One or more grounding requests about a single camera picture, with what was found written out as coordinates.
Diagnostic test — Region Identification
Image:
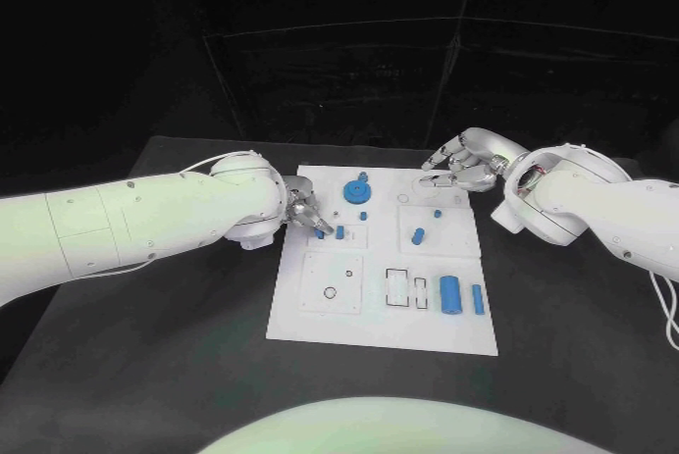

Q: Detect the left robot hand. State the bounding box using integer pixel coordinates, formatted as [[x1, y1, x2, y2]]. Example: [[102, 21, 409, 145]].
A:
[[279, 175, 335, 236]]

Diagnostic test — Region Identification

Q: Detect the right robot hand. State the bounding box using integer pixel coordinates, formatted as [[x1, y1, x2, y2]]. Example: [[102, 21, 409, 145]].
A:
[[416, 126, 530, 193]]

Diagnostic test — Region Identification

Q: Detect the white task board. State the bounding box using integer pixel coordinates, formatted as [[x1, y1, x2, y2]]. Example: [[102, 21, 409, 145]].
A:
[[263, 164, 498, 357]]

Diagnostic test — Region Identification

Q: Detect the blue gear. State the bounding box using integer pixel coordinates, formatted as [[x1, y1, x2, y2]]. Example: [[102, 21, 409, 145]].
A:
[[340, 179, 373, 206]]

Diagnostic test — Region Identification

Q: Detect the blue thick long cylinder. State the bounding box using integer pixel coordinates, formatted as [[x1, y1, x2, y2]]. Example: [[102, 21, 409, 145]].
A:
[[438, 275, 464, 316]]

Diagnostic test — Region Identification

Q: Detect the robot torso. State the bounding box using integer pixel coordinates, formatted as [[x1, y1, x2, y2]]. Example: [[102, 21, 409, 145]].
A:
[[196, 396, 616, 454]]

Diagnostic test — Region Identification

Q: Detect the white cable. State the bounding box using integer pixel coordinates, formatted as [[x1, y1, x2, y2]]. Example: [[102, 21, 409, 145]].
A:
[[177, 150, 256, 176], [73, 258, 157, 279], [648, 270, 679, 351]]

